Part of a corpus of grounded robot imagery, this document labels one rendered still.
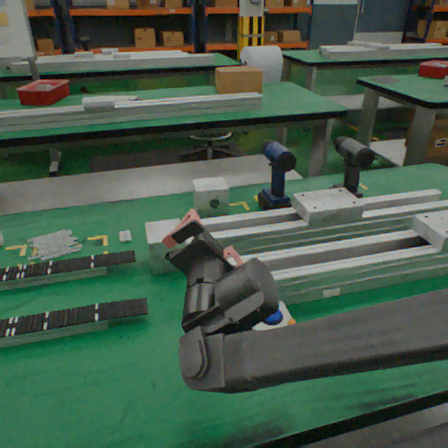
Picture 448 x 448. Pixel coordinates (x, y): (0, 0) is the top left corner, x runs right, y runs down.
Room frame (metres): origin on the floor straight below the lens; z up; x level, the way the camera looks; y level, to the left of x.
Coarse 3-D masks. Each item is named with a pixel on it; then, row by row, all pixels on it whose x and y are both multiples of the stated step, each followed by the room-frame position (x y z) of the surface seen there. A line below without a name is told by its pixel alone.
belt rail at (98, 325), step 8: (104, 320) 0.59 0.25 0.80; (64, 328) 0.57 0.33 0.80; (72, 328) 0.57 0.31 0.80; (80, 328) 0.58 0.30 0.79; (88, 328) 0.58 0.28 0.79; (96, 328) 0.58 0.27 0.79; (104, 328) 0.58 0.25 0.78; (16, 336) 0.54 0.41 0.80; (24, 336) 0.55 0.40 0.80; (32, 336) 0.55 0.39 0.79; (40, 336) 0.55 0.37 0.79; (48, 336) 0.56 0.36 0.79; (56, 336) 0.56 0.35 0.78; (0, 344) 0.53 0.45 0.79; (8, 344) 0.54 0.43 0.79; (16, 344) 0.54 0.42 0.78
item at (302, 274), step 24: (360, 240) 0.80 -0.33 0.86; (384, 240) 0.80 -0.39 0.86; (408, 240) 0.82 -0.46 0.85; (288, 264) 0.73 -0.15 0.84; (312, 264) 0.75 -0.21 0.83; (336, 264) 0.70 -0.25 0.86; (360, 264) 0.70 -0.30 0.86; (384, 264) 0.72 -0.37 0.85; (408, 264) 0.73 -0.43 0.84; (432, 264) 0.75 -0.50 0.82; (288, 288) 0.66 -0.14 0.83; (312, 288) 0.68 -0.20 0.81; (336, 288) 0.69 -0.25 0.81; (360, 288) 0.70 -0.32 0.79
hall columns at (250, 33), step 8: (240, 0) 6.72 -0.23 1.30; (248, 0) 6.65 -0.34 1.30; (240, 8) 6.72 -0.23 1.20; (248, 8) 6.65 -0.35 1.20; (256, 8) 6.68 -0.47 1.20; (240, 16) 6.64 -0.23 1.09; (248, 16) 6.54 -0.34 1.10; (256, 16) 6.55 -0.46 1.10; (264, 16) 6.56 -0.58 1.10; (240, 24) 6.64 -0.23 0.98; (248, 24) 6.49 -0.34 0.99; (256, 24) 6.52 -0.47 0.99; (240, 32) 6.63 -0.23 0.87; (248, 32) 6.49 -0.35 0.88; (256, 32) 6.52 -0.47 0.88; (240, 40) 6.62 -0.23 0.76; (248, 40) 6.49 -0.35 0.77; (256, 40) 6.53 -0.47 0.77; (240, 48) 6.62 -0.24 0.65
